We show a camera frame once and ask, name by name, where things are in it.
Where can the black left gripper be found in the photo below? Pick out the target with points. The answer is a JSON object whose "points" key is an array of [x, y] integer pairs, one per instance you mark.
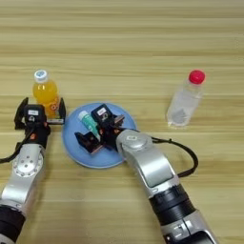
{"points": [[36, 133]]}

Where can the left gripper labelled black box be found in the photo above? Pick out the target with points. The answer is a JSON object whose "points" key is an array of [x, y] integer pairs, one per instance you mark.
{"points": [[33, 112]]}

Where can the clear red-capped water bottle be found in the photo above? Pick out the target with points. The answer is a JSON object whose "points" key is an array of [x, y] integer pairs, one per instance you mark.
{"points": [[184, 105]]}

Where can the blue round plate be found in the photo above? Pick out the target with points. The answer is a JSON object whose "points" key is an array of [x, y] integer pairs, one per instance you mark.
{"points": [[71, 133]]}

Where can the orange juice bottle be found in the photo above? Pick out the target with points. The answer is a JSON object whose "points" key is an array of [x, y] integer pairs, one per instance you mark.
{"points": [[46, 93]]}

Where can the green and white glue stick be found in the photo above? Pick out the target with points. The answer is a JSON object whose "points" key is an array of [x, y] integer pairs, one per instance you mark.
{"points": [[89, 122]]}

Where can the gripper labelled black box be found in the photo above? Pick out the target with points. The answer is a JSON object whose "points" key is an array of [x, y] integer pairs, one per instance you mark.
{"points": [[33, 112], [101, 112]]}

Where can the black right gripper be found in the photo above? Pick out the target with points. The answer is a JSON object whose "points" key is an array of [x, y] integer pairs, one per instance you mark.
{"points": [[109, 133]]}

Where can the right gripper labelled black box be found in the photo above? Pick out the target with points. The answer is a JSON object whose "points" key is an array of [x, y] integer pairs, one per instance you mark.
{"points": [[101, 112]]}

